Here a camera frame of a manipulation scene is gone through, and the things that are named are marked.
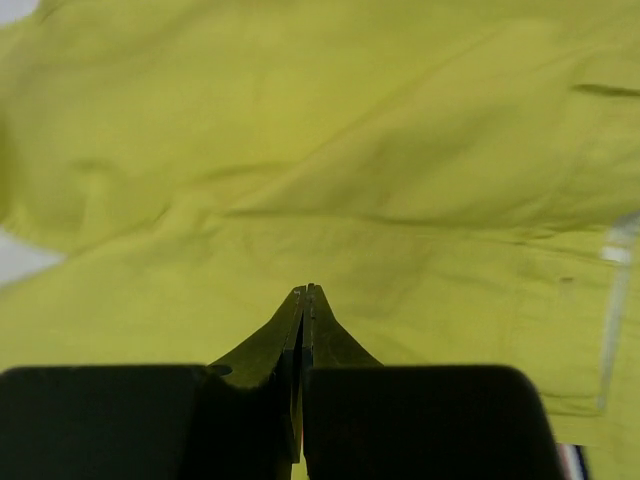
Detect yellow-green trousers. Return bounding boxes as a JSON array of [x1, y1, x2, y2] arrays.
[[1, 1, 639, 479]]

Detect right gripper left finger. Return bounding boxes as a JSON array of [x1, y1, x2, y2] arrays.
[[1, 287, 305, 479]]

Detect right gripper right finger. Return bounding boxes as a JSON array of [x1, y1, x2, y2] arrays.
[[302, 285, 563, 479]]

